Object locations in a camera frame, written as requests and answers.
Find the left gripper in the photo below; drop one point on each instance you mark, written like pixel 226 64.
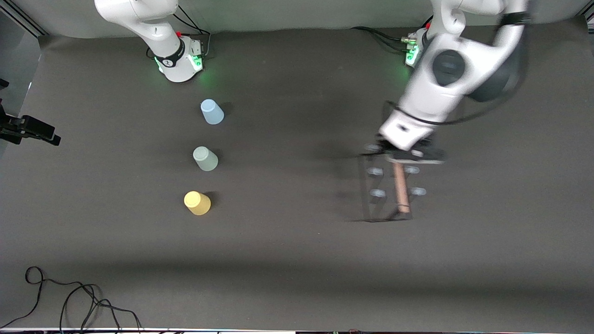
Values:
pixel 432 151

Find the pale green plastic cup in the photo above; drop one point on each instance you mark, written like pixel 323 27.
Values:
pixel 205 159

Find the yellow plastic cup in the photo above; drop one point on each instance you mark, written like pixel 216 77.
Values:
pixel 197 203

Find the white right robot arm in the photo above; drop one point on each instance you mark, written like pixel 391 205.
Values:
pixel 139 14

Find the light blue plastic cup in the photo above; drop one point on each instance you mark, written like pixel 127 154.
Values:
pixel 212 113

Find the dark grey table mat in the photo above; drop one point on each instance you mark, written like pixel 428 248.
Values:
pixel 278 255

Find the small black bracket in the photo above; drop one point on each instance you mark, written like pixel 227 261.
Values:
pixel 3 84

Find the dark aluminium frame rail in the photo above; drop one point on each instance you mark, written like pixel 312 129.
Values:
pixel 588 17
pixel 23 18

